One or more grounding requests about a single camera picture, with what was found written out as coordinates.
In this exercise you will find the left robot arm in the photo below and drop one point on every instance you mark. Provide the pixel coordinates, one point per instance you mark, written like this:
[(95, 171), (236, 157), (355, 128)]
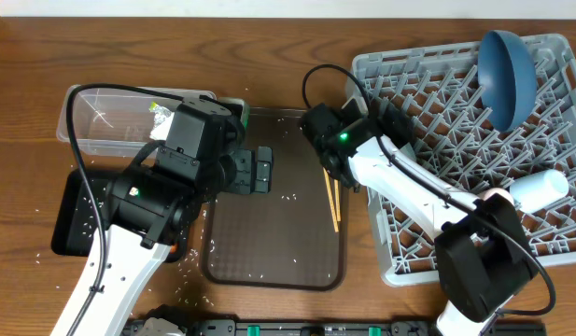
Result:
[(128, 224)]

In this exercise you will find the clear plastic bin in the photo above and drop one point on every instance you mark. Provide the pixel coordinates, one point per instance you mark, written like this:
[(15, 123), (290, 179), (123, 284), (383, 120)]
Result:
[(115, 123)]

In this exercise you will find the white green wrapper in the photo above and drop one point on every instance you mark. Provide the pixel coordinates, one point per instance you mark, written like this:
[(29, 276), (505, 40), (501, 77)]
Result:
[(162, 121)]

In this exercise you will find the pink cup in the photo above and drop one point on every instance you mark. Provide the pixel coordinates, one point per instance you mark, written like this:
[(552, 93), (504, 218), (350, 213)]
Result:
[(496, 191)]

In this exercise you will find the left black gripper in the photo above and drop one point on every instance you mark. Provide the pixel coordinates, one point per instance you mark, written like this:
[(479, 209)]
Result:
[(252, 178)]

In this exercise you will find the light blue cup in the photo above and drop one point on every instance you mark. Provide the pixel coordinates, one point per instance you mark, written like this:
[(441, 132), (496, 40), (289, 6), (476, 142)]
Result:
[(531, 193)]

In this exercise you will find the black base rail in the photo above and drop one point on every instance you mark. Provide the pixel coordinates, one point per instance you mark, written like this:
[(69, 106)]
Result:
[(167, 320)]

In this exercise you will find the white rice pile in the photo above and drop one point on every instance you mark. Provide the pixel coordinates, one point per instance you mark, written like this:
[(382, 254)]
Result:
[(85, 212)]

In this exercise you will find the brown serving tray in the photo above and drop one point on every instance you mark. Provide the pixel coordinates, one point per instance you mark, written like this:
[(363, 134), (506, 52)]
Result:
[(284, 238)]

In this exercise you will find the black tray bin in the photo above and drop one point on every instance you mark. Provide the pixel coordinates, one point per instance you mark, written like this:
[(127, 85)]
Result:
[(75, 224)]

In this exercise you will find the grey dishwasher rack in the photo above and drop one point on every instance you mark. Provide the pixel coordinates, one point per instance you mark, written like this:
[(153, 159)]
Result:
[(438, 88)]

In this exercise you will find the large blue plate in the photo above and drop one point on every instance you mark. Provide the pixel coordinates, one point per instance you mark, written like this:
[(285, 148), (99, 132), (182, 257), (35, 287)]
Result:
[(507, 73)]

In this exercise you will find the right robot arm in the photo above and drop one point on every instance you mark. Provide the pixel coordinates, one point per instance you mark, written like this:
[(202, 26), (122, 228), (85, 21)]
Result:
[(479, 244)]

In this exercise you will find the wooden chopstick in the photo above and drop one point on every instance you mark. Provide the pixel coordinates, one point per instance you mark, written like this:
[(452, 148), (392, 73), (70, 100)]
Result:
[(337, 200), (330, 193)]

